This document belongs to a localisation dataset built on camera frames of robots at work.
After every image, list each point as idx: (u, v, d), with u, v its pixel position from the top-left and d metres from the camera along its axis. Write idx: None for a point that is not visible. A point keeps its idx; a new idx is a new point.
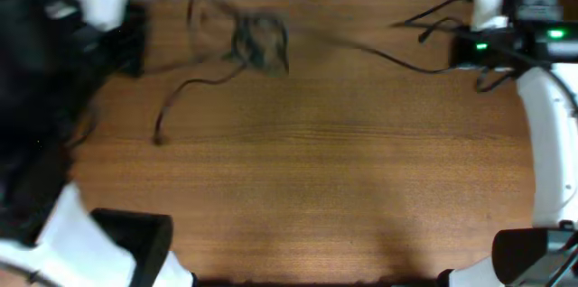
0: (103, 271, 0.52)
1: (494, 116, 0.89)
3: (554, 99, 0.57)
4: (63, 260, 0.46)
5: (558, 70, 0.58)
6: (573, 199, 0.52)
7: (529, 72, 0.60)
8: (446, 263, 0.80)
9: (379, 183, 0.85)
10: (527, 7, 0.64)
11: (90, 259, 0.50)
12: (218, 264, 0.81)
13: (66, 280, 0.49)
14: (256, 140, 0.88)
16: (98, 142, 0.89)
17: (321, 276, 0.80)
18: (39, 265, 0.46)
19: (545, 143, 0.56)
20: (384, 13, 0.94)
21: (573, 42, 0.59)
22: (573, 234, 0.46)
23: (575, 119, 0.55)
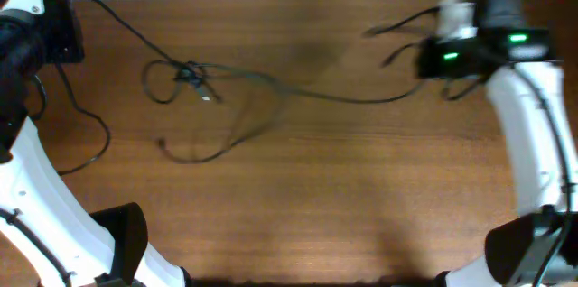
0: (87, 236, 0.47)
1: (492, 116, 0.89)
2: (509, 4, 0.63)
3: (538, 106, 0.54)
4: (37, 202, 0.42)
5: (524, 68, 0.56)
6: (552, 183, 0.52)
7: (497, 76, 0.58)
8: (448, 263, 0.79)
9: (378, 183, 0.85)
10: (491, 18, 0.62)
11: (73, 217, 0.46)
12: (217, 264, 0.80)
13: (44, 229, 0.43)
14: (255, 142, 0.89)
16: (100, 142, 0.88)
17: (322, 277, 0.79)
18: (19, 199, 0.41)
19: (519, 136, 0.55)
20: (377, 17, 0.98)
21: (528, 48, 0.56)
22: (554, 217, 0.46)
23: (542, 111, 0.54)
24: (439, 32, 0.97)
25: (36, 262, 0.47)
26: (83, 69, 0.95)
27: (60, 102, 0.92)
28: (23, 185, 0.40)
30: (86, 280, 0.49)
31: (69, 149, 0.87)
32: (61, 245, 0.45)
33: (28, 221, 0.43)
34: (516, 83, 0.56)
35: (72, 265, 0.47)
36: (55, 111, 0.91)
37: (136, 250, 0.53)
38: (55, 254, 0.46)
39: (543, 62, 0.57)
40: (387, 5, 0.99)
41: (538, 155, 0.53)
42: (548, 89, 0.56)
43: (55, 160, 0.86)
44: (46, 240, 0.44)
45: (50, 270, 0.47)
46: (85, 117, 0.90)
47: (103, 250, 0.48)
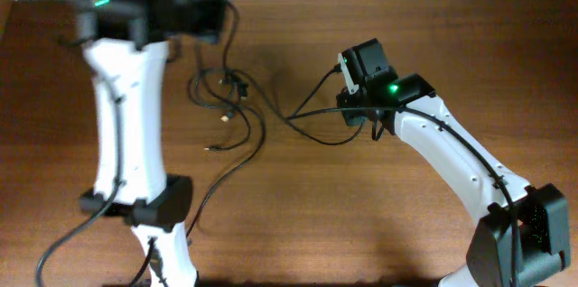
0: (153, 169, 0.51)
1: (489, 117, 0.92)
2: (380, 60, 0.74)
3: (438, 129, 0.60)
4: (141, 96, 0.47)
5: (411, 106, 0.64)
6: (484, 187, 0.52)
7: (394, 122, 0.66)
8: (448, 264, 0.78)
9: (378, 182, 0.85)
10: (369, 74, 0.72)
11: (152, 143, 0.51)
12: (216, 264, 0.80)
13: (133, 126, 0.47)
14: (256, 140, 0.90)
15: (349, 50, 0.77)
16: None
17: (322, 277, 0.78)
18: (131, 88, 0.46)
19: (439, 158, 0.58)
20: (376, 23, 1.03)
21: (409, 93, 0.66)
22: (500, 215, 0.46)
23: (445, 132, 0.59)
24: (431, 40, 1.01)
25: (101, 159, 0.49)
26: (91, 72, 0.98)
27: (69, 103, 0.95)
28: (139, 77, 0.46)
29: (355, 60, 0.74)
30: (127, 199, 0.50)
31: (75, 149, 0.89)
32: (136, 149, 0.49)
33: (125, 109, 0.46)
34: (409, 118, 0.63)
35: (128, 175, 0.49)
36: (65, 111, 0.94)
37: (173, 217, 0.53)
38: (124, 156, 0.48)
39: (424, 97, 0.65)
40: (385, 12, 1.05)
41: (461, 168, 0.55)
42: (440, 114, 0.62)
43: (62, 159, 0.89)
44: (126, 134, 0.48)
45: (107, 170, 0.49)
46: (92, 117, 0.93)
47: (155, 186, 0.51)
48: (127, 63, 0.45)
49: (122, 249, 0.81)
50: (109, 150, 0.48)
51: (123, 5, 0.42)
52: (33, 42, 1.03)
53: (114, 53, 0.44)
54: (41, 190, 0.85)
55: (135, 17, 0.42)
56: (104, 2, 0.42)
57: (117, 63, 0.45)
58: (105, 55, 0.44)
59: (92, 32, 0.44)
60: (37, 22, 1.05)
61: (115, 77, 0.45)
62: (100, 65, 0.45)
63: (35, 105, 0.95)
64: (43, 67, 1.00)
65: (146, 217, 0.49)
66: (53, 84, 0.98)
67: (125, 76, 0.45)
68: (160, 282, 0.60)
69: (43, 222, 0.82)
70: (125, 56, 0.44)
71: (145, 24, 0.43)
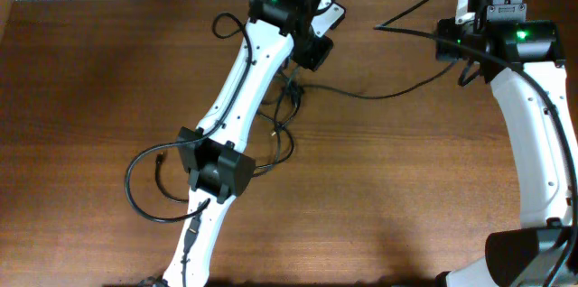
0: (247, 127, 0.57)
1: (493, 115, 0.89)
2: None
3: (544, 112, 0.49)
4: (268, 68, 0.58)
5: (527, 69, 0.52)
6: (559, 195, 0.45)
7: (500, 75, 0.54)
8: (448, 263, 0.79)
9: (379, 183, 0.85)
10: (495, 7, 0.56)
11: (256, 107, 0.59)
12: (216, 264, 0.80)
13: (252, 86, 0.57)
14: (256, 141, 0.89)
15: None
16: (103, 142, 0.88)
17: (321, 277, 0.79)
18: (264, 57, 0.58)
19: (521, 138, 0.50)
20: (381, 15, 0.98)
21: (536, 43, 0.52)
22: (564, 231, 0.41)
23: (549, 116, 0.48)
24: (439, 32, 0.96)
25: (216, 103, 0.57)
26: (87, 69, 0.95)
27: (64, 101, 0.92)
28: (273, 52, 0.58)
29: None
30: (219, 139, 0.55)
31: (72, 149, 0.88)
32: (244, 105, 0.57)
33: (252, 71, 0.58)
34: (518, 84, 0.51)
35: (230, 122, 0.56)
36: (60, 110, 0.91)
37: (237, 186, 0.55)
38: (233, 105, 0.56)
39: (548, 62, 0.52)
40: (391, 4, 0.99)
41: (550, 164, 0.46)
42: (554, 92, 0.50)
43: (60, 159, 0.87)
44: (242, 91, 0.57)
45: (217, 113, 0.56)
46: (89, 116, 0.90)
47: (244, 144, 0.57)
48: (272, 41, 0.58)
49: (122, 249, 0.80)
50: (225, 96, 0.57)
51: (283, 9, 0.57)
52: (23, 37, 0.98)
53: (265, 28, 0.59)
54: (40, 191, 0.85)
55: (289, 21, 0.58)
56: None
57: (261, 37, 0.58)
58: (257, 30, 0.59)
59: (254, 15, 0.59)
60: (25, 16, 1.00)
61: (256, 45, 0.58)
62: (251, 35, 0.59)
63: (28, 102, 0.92)
64: (34, 62, 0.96)
65: (226, 167, 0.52)
66: (46, 79, 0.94)
67: (265, 50, 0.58)
68: (181, 262, 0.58)
69: (46, 223, 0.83)
70: (274, 34, 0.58)
71: (290, 26, 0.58)
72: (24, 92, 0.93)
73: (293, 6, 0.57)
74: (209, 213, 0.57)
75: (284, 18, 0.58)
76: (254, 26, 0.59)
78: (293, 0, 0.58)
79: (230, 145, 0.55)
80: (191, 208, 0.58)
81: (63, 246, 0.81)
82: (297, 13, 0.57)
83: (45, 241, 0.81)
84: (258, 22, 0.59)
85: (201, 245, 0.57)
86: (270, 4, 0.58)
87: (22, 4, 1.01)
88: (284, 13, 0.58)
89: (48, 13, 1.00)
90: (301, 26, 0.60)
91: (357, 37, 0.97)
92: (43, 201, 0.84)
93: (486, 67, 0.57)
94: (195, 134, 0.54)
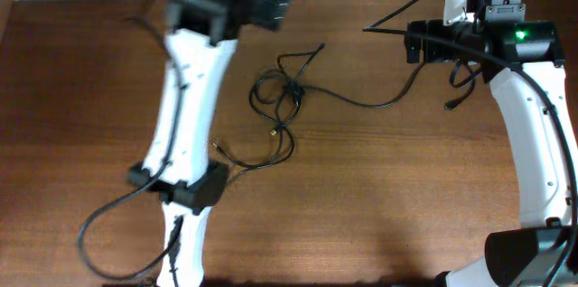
0: (198, 155, 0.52)
1: (493, 115, 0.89)
2: None
3: (543, 111, 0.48)
4: (205, 87, 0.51)
5: (525, 70, 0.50)
6: (557, 196, 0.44)
7: (499, 73, 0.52)
8: (448, 263, 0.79)
9: (378, 183, 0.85)
10: (494, 8, 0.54)
11: (203, 130, 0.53)
12: (216, 264, 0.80)
13: (190, 114, 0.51)
14: (256, 141, 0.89)
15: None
16: (103, 142, 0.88)
17: (321, 277, 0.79)
18: (195, 78, 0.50)
19: (520, 138, 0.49)
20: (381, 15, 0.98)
21: (536, 42, 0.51)
22: (564, 231, 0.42)
23: (549, 116, 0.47)
24: None
25: (157, 137, 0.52)
26: (86, 69, 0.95)
27: (64, 101, 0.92)
28: (208, 70, 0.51)
29: None
30: (171, 178, 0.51)
31: (72, 149, 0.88)
32: (187, 135, 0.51)
33: (186, 97, 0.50)
34: (516, 83, 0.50)
35: (176, 157, 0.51)
36: (60, 110, 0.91)
37: (207, 200, 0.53)
38: (175, 138, 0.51)
39: (548, 63, 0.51)
40: (391, 4, 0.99)
41: (549, 165, 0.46)
42: (554, 92, 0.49)
43: (60, 159, 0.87)
44: (181, 121, 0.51)
45: (161, 149, 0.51)
46: (88, 116, 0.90)
47: (199, 171, 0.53)
48: (201, 56, 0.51)
49: (122, 249, 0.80)
50: (165, 130, 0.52)
51: (209, 3, 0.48)
52: (23, 37, 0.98)
53: (190, 43, 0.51)
54: (40, 191, 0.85)
55: (217, 14, 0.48)
56: None
57: (189, 54, 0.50)
58: (182, 44, 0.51)
59: (175, 24, 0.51)
60: (25, 16, 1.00)
61: (184, 65, 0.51)
62: (175, 53, 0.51)
63: (29, 102, 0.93)
64: (35, 62, 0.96)
65: (184, 199, 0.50)
66: (47, 79, 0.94)
67: (195, 66, 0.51)
68: (171, 272, 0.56)
69: (46, 223, 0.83)
70: (201, 47, 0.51)
71: (224, 23, 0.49)
72: (24, 92, 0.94)
73: None
74: (190, 222, 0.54)
75: (211, 14, 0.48)
76: (177, 41, 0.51)
78: None
79: (181, 183, 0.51)
80: (167, 219, 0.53)
81: (62, 246, 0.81)
82: (225, 8, 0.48)
83: (44, 241, 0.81)
84: (180, 33, 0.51)
85: (188, 252, 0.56)
86: (191, 6, 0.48)
87: (22, 4, 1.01)
88: (212, 8, 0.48)
89: (48, 13, 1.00)
90: (235, 16, 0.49)
91: (357, 37, 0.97)
92: (43, 201, 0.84)
93: (485, 69, 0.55)
94: (144, 175, 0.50)
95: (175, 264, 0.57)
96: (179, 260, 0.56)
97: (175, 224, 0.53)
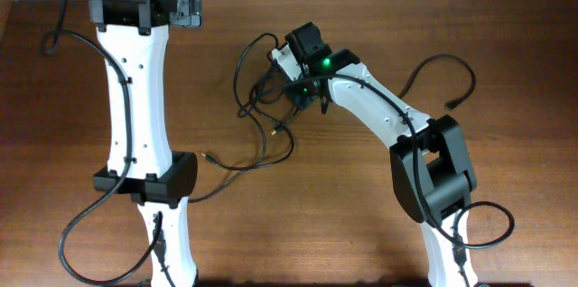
0: (160, 146, 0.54)
1: (494, 115, 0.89)
2: (318, 41, 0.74)
3: (359, 87, 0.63)
4: (147, 79, 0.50)
5: (333, 82, 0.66)
6: (392, 128, 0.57)
7: (333, 88, 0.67)
8: None
9: (378, 183, 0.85)
10: (305, 53, 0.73)
11: (158, 122, 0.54)
12: (215, 263, 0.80)
13: (141, 109, 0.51)
14: (255, 141, 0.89)
15: (287, 36, 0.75)
16: (102, 142, 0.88)
17: (321, 276, 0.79)
18: (136, 70, 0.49)
19: (362, 113, 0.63)
20: (381, 14, 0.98)
21: (340, 66, 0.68)
22: (409, 143, 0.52)
23: (365, 88, 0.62)
24: (439, 32, 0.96)
25: (114, 138, 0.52)
26: (86, 69, 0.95)
27: (63, 102, 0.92)
28: (144, 59, 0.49)
29: (296, 43, 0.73)
30: (139, 174, 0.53)
31: (71, 149, 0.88)
32: (144, 129, 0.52)
33: (133, 92, 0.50)
34: (337, 83, 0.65)
35: (138, 152, 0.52)
36: (59, 110, 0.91)
37: (179, 191, 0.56)
38: (133, 134, 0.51)
39: (351, 65, 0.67)
40: (392, 4, 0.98)
41: (376, 115, 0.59)
42: (362, 74, 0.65)
43: (60, 160, 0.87)
44: (135, 117, 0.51)
45: (120, 149, 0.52)
46: (88, 117, 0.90)
47: (164, 163, 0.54)
48: (135, 45, 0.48)
49: (122, 250, 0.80)
50: (120, 129, 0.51)
51: None
52: (23, 37, 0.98)
53: (119, 36, 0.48)
54: (40, 192, 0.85)
55: (143, 3, 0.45)
56: None
57: (122, 48, 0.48)
58: (113, 40, 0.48)
59: (101, 21, 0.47)
60: (25, 17, 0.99)
61: (121, 60, 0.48)
62: (108, 50, 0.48)
63: (29, 103, 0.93)
64: (34, 62, 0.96)
65: (158, 190, 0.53)
66: (47, 80, 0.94)
67: (133, 60, 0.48)
68: (163, 270, 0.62)
69: (46, 223, 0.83)
70: (133, 38, 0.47)
71: (151, 9, 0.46)
72: (23, 93, 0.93)
73: None
74: (170, 220, 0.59)
75: (135, 3, 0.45)
76: (107, 36, 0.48)
78: None
79: (150, 177, 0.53)
80: (148, 222, 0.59)
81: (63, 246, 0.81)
82: None
83: (45, 242, 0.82)
84: (110, 30, 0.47)
85: (174, 249, 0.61)
86: None
87: (23, 4, 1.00)
88: None
89: (49, 13, 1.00)
90: (159, 1, 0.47)
91: (358, 36, 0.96)
92: (43, 203, 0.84)
93: (342, 87, 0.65)
94: (110, 178, 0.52)
95: (164, 264, 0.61)
96: (168, 259, 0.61)
97: (154, 223, 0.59)
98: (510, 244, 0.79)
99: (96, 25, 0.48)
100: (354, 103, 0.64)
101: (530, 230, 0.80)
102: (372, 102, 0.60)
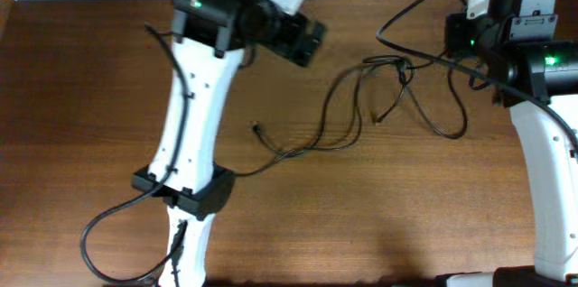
0: (203, 163, 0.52)
1: (493, 115, 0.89)
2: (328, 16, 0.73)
3: (552, 137, 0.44)
4: (209, 100, 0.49)
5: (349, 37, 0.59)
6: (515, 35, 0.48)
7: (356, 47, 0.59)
8: (448, 263, 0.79)
9: (379, 183, 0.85)
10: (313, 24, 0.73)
11: (209, 140, 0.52)
12: (216, 264, 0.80)
13: (196, 125, 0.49)
14: (256, 142, 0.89)
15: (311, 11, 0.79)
16: (102, 142, 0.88)
17: (321, 277, 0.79)
18: (202, 87, 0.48)
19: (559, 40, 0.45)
20: (382, 13, 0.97)
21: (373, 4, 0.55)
22: None
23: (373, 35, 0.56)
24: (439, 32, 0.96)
25: (163, 143, 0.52)
26: (87, 69, 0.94)
27: (63, 102, 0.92)
28: (212, 80, 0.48)
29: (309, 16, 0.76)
30: (176, 186, 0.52)
31: (72, 149, 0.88)
32: (193, 144, 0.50)
33: (192, 107, 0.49)
34: None
35: (181, 165, 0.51)
36: (60, 110, 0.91)
37: (209, 209, 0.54)
38: (180, 147, 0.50)
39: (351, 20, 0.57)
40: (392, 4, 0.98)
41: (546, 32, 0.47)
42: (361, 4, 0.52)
43: (61, 160, 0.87)
44: (187, 131, 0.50)
45: (165, 155, 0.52)
46: (88, 117, 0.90)
47: (202, 180, 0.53)
48: (207, 65, 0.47)
49: (122, 249, 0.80)
50: (172, 136, 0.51)
51: (213, 11, 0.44)
52: (22, 37, 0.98)
53: (193, 51, 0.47)
54: (41, 191, 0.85)
55: (223, 24, 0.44)
56: (198, 5, 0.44)
57: (195, 63, 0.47)
58: (187, 53, 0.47)
59: (180, 32, 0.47)
60: (25, 17, 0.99)
61: (189, 74, 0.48)
62: (181, 62, 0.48)
63: (29, 103, 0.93)
64: (34, 62, 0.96)
65: (190, 206, 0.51)
66: (48, 80, 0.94)
67: (201, 77, 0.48)
68: (172, 273, 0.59)
69: (46, 223, 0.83)
70: (207, 58, 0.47)
71: (230, 35, 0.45)
72: (23, 92, 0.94)
73: (228, 9, 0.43)
74: (192, 229, 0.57)
75: (217, 24, 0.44)
76: (181, 48, 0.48)
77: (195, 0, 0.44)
78: None
79: (187, 191, 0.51)
80: (172, 224, 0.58)
81: (64, 246, 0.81)
82: (232, 16, 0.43)
83: (45, 242, 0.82)
84: (186, 42, 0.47)
85: (191, 256, 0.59)
86: (196, 13, 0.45)
87: (23, 5, 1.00)
88: (219, 18, 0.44)
89: (49, 13, 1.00)
90: (240, 26, 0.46)
91: (358, 35, 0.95)
92: (43, 203, 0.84)
93: None
94: (149, 181, 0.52)
95: (177, 267, 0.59)
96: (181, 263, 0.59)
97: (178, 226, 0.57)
98: (510, 244, 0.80)
99: (173, 35, 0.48)
100: (526, 26, 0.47)
101: (529, 230, 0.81)
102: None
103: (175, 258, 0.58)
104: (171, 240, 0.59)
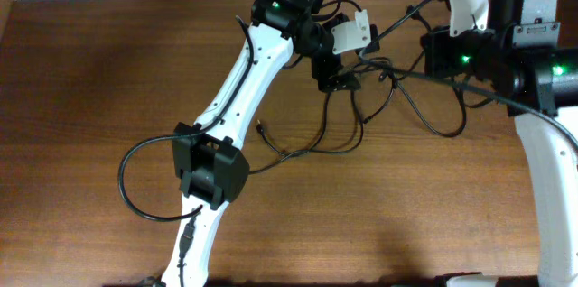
0: (245, 124, 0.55)
1: (493, 115, 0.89)
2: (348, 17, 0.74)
3: (559, 152, 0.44)
4: (268, 69, 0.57)
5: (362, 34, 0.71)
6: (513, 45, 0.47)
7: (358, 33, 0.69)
8: (447, 263, 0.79)
9: (379, 183, 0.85)
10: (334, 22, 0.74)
11: (253, 106, 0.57)
12: (216, 263, 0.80)
13: (252, 86, 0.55)
14: (256, 141, 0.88)
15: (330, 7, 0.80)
16: (102, 141, 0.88)
17: (321, 276, 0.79)
18: (265, 57, 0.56)
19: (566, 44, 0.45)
20: (382, 13, 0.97)
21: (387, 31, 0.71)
22: None
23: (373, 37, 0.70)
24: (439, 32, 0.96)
25: (214, 100, 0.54)
26: (86, 69, 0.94)
27: (63, 102, 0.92)
28: (275, 53, 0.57)
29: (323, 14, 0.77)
30: (218, 135, 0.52)
31: (71, 149, 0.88)
32: (244, 100, 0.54)
33: (252, 70, 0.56)
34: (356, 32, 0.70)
35: (229, 118, 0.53)
36: (59, 110, 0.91)
37: (230, 187, 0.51)
38: (232, 100, 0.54)
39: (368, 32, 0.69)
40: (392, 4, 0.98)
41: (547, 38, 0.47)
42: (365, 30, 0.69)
43: (60, 159, 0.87)
44: (243, 88, 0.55)
45: (214, 109, 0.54)
46: (88, 116, 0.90)
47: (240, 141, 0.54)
48: (273, 41, 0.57)
49: (122, 249, 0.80)
50: (225, 93, 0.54)
51: (285, 12, 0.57)
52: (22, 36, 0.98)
53: (266, 32, 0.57)
54: (41, 191, 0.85)
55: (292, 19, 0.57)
56: (275, 5, 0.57)
57: (265, 39, 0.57)
58: (260, 32, 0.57)
59: (256, 18, 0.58)
60: (24, 16, 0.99)
61: (257, 46, 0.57)
62: (253, 38, 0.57)
63: (29, 102, 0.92)
64: (33, 61, 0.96)
65: (222, 162, 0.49)
66: (46, 80, 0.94)
67: (267, 49, 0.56)
68: (178, 266, 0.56)
69: (46, 222, 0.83)
70: (275, 37, 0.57)
71: (295, 25, 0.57)
72: (23, 91, 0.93)
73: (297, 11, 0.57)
74: (204, 219, 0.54)
75: (287, 19, 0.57)
76: (256, 30, 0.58)
77: (275, 2, 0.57)
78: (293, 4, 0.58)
79: (230, 141, 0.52)
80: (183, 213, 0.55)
81: (63, 246, 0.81)
82: (298, 17, 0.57)
83: (44, 241, 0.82)
84: (261, 26, 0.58)
85: (197, 251, 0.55)
86: (273, 10, 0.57)
87: (22, 4, 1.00)
88: (289, 15, 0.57)
89: (48, 13, 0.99)
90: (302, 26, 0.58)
91: None
92: (43, 203, 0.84)
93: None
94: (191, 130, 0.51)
95: (182, 261, 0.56)
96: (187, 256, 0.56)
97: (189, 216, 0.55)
98: (510, 244, 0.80)
99: (251, 21, 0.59)
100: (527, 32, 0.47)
101: (529, 229, 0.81)
102: (365, 36, 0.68)
103: (184, 250, 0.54)
104: (180, 232, 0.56)
